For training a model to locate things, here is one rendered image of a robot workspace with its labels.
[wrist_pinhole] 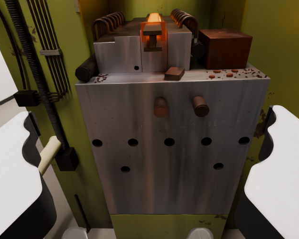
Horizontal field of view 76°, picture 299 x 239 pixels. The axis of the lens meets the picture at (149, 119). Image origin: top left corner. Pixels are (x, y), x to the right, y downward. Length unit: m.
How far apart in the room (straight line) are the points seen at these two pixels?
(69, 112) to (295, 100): 0.73
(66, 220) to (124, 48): 1.09
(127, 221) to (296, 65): 0.70
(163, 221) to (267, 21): 0.66
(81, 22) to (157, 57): 0.25
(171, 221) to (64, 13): 0.68
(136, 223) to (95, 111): 0.44
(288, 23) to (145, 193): 0.59
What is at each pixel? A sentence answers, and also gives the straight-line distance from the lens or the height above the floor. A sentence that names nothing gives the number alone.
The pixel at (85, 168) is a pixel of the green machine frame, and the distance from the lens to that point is 0.86.
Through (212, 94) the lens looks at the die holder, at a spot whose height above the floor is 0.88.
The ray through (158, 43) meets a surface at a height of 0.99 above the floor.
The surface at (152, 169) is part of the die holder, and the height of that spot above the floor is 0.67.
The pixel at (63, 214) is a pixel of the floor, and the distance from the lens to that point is 1.35.
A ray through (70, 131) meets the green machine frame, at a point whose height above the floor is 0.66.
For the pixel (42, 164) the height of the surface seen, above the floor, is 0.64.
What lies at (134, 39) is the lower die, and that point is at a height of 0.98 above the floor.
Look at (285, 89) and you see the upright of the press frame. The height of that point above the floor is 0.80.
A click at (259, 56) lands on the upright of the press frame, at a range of 0.64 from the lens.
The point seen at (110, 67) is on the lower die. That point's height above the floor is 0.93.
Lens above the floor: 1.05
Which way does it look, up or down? 32 degrees down
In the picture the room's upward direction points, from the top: 3 degrees counter-clockwise
